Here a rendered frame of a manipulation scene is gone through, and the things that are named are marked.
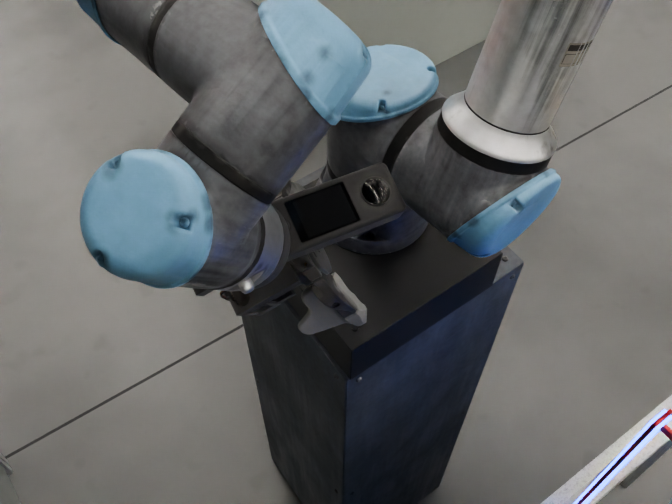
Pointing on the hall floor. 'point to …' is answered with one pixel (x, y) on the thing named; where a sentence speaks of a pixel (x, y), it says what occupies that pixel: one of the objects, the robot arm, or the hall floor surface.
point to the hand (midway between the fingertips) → (335, 252)
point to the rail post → (646, 465)
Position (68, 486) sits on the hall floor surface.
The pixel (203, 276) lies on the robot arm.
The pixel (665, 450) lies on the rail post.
